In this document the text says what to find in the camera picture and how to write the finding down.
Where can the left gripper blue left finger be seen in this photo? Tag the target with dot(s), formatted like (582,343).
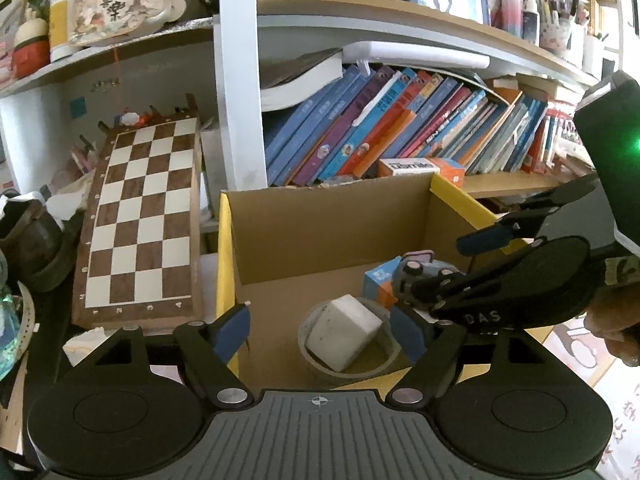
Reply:
(207,350)

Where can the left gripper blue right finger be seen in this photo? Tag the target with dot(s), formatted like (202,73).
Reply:
(432,349)

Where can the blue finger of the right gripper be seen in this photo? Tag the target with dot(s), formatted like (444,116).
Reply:
(519,224)
(469,292)

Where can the grey toy car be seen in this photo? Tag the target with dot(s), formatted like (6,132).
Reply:
(419,279)

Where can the usmile toothpaste box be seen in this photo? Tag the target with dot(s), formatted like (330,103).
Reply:
(377,283)

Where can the white foam block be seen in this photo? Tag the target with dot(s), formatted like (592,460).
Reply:
(342,330)

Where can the clear packing tape roll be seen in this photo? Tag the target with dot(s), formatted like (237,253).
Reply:
(381,355)

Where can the red dictionary books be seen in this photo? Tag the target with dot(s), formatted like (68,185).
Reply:
(556,135)

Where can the usmile box on shelf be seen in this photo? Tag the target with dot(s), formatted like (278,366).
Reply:
(445,167)

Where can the wooden chessboard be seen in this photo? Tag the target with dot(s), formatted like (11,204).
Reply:
(139,247)

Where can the yellow cardboard box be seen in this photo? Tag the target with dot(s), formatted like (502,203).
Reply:
(285,250)

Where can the white pen holder cup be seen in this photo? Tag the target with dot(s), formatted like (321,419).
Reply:
(565,39)

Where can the row of leaning books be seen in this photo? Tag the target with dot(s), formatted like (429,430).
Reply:
(337,120)

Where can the white desk lamp bar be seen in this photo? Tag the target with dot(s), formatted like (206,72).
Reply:
(413,54)

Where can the wooden bookshelf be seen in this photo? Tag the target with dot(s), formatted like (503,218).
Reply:
(218,60)

